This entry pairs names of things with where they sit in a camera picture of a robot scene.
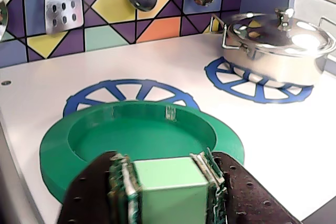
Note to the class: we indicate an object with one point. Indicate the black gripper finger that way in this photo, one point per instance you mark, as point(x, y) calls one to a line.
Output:
point(89, 195)
point(244, 197)

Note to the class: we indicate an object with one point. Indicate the green plastic plate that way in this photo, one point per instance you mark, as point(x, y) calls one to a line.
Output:
point(144, 134)

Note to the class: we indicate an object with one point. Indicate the steel pot lid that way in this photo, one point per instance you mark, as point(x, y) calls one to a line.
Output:
point(275, 35)

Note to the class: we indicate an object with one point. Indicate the steel cooking pot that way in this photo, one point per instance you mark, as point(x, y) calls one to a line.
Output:
point(275, 66)

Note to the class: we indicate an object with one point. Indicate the blue toy kitchen unit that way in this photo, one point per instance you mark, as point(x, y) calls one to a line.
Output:
point(183, 58)

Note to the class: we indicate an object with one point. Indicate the metal slotted spatula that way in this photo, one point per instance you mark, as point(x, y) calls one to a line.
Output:
point(63, 11)

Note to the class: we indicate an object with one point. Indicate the metal skimmer spoon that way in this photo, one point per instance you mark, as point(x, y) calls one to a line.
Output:
point(2, 16)

